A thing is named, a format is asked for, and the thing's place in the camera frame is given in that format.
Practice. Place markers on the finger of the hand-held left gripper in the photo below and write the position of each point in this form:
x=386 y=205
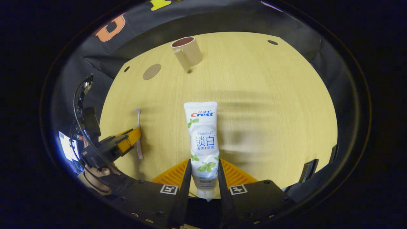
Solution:
x=130 y=140

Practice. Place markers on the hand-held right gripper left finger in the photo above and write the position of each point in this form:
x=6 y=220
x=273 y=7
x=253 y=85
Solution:
x=184 y=190

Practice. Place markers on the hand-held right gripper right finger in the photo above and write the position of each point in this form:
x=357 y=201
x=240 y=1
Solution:
x=224 y=197

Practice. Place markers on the pink white toothbrush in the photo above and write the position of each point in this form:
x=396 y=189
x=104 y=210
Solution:
x=138 y=119

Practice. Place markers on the round brown coaster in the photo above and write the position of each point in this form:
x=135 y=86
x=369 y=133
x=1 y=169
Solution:
x=152 y=72

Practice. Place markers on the beige cup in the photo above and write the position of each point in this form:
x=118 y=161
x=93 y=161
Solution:
x=190 y=55

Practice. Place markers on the wooden desktop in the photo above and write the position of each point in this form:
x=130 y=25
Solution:
x=270 y=111

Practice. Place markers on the computer monitor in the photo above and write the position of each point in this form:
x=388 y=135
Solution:
x=66 y=146

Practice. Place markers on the black bracket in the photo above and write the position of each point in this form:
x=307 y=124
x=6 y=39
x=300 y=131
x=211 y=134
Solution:
x=308 y=170
x=334 y=154

